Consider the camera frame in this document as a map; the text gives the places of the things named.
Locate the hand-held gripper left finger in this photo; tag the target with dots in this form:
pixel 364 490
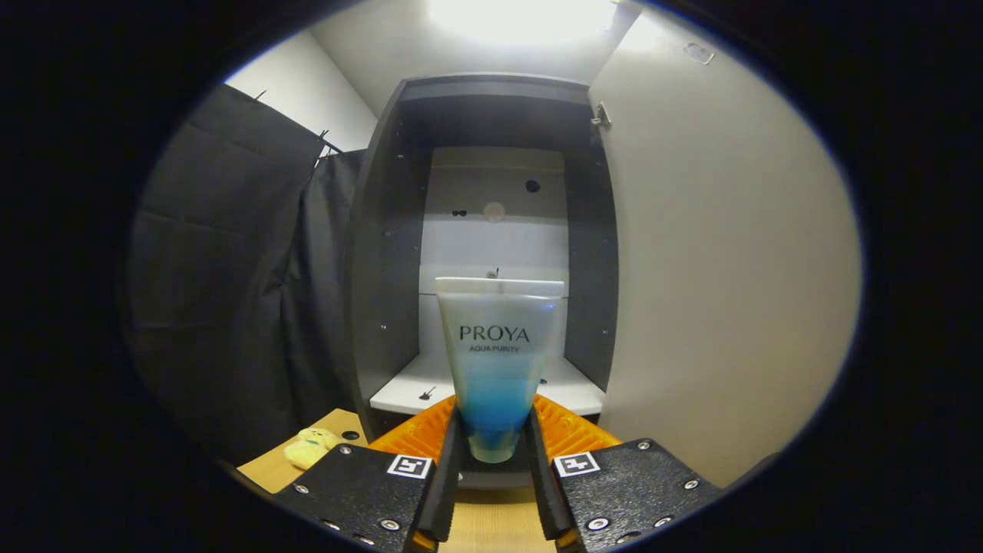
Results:
pixel 441 491

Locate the dark grey cabinet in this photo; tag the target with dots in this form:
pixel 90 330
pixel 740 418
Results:
pixel 384 269

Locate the yellow plush toy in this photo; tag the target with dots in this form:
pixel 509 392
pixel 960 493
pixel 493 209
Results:
pixel 311 448

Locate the large ceiling light panel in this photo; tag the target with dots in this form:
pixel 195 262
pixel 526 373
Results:
pixel 522 15

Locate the metal door hinge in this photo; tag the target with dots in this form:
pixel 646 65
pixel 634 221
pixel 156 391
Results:
pixel 601 117

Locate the black backdrop cloth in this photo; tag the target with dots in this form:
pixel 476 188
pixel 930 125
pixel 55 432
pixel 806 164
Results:
pixel 230 292

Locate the white and blue tube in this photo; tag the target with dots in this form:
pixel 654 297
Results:
pixel 495 369

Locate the white cabinet shelf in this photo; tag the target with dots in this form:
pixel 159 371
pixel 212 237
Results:
pixel 411 388

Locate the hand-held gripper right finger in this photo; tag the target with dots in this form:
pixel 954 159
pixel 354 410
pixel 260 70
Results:
pixel 547 491

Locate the beige cabinet door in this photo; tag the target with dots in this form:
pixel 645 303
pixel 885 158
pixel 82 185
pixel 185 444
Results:
pixel 729 269

